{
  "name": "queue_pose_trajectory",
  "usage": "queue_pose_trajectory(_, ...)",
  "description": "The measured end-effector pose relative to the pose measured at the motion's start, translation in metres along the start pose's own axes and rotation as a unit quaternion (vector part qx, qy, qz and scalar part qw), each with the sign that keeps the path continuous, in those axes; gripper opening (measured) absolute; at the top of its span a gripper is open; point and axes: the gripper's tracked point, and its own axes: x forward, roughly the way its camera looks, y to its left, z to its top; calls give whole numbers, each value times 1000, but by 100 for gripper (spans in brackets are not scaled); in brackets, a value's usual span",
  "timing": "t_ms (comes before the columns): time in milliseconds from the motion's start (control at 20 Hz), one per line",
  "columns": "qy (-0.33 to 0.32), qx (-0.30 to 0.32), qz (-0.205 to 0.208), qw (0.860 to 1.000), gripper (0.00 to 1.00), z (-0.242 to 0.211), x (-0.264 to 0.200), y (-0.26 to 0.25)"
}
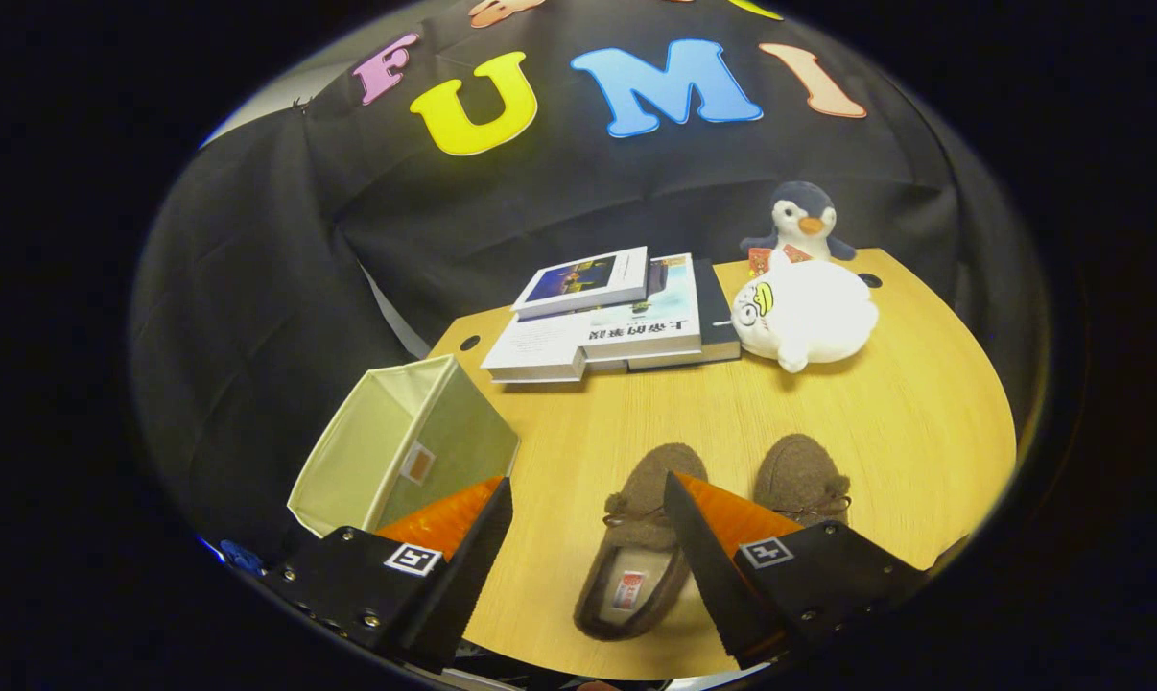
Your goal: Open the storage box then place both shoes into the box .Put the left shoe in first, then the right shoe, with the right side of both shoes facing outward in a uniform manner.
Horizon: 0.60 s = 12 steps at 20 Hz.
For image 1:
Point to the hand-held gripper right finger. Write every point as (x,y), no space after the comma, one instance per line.
(708,576)

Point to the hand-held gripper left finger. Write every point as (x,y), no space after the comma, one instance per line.
(463,585)

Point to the brown fuzzy shoe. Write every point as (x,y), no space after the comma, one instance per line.
(636,537)
(794,470)

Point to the green fabric storage box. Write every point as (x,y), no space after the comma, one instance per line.
(367,451)

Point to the black book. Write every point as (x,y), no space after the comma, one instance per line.
(713,307)

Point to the white seal plush toy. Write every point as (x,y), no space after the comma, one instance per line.
(809,312)

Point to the night photo cover book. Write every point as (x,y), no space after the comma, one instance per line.
(578,280)

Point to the penguin plush toy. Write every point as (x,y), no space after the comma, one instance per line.
(799,206)

